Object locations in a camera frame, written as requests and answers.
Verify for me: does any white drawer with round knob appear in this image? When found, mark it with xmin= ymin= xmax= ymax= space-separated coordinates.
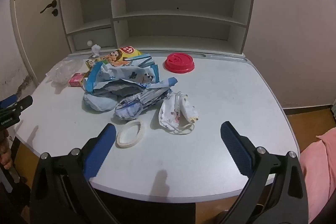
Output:
xmin=71 ymin=28 xmax=117 ymax=51

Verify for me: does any blue white dog-print wrapper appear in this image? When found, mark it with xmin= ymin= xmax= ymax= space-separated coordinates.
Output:
xmin=84 ymin=55 xmax=160 ymax=94

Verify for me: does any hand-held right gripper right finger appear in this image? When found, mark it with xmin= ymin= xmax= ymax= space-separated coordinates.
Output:
xmin=218 ymin=121 xmax=309 ymax=224

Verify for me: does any white printed face mask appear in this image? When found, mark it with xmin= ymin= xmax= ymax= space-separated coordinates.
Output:
xmin=158 ymin=91 xmax=199 ymax=135

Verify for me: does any small green white packet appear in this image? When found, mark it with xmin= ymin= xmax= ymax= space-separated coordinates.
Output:
xmin=85 ymin=57 xmax=105 ymax=72

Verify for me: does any crumpled white tissue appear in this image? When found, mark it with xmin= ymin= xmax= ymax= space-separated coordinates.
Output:
xmin=91 ymin=44 xmax=102 ymax=58

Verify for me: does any blue striped crumpled wrapper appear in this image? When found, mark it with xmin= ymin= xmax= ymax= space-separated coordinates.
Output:
xmin=115 ymin=77 xmax=179 ymax=120

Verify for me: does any clear plastic bag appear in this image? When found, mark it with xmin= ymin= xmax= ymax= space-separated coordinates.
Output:
xmin=46 ymin=59 xmax=84 ymax=87

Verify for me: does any small pink box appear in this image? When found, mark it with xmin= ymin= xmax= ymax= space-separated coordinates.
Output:
xmin=69 ymin=72 xmax=88 ymax=87

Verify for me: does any red plastic cup lid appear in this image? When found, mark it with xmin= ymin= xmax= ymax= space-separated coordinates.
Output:
xmin=164 ymin=53 xmax=195 ymax=74

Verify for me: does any yellow cartoon snack packet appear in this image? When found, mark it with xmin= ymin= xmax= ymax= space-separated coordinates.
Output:
xmin=105 ymin=47 xmax=143 ymax=67

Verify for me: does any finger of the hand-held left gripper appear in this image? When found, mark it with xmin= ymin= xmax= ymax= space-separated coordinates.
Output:
xmin=0 ymin=94 xmax=17 ymax=109
xmin=12 ymin=95 xmax=34 ymax=113

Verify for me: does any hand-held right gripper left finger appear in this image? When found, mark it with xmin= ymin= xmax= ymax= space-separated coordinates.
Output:
xmin=30 ymin=124 xmax=117 ymax=224

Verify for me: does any white door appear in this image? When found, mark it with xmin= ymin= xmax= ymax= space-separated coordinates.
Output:
xmin=10 ymin=0 xmax=76 ymax=83

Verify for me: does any white tape ring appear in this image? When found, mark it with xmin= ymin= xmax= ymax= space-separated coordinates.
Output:
xmin=116 ymin=120 xmax=146 ymax=148

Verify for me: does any dark door handle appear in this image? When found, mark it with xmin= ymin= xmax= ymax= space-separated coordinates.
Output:
xmin=40 ymin=0 xmax=58 ymax=14

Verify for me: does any person's left hand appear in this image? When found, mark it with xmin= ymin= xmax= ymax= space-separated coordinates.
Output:
xmin=0 ymin=131 xmax=13 ymax=169

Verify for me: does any light blue crumpled bag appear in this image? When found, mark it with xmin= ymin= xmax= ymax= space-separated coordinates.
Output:
xmin=83 ymin=82 xmax=124 ymax=112

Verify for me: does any pink cushion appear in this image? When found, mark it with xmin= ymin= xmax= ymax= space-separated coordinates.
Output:
xmin=299 ymin=127 xmax=336 ymax=223

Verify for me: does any white desk hutch shelf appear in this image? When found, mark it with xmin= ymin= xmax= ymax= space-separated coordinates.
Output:
xmin=58 ymin=0 xmax=256 ymax=54

